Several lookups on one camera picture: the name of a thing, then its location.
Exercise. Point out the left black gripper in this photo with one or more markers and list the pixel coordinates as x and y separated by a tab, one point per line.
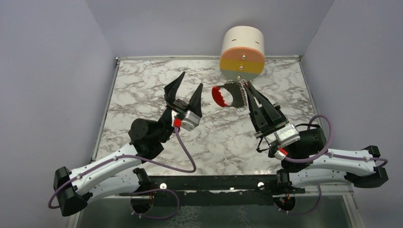
179	106

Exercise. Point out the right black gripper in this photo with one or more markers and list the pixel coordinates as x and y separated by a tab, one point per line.
259	120

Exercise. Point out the silver spiral keyring holder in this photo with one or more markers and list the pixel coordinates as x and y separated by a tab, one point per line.
235	89

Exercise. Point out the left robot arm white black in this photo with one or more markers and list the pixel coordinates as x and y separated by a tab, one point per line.
120	171

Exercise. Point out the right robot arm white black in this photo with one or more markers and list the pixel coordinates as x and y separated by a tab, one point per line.
306	157

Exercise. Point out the round tricolour drawer box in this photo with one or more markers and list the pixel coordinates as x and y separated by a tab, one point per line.
242	54

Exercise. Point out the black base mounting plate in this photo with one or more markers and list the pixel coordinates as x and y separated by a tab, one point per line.
222	190

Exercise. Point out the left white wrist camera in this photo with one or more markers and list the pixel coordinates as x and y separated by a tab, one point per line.
188	120

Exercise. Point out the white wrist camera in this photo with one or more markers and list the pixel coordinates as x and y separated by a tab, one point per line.
280	139
188	120

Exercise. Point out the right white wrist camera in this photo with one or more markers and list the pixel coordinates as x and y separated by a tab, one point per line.
280	139

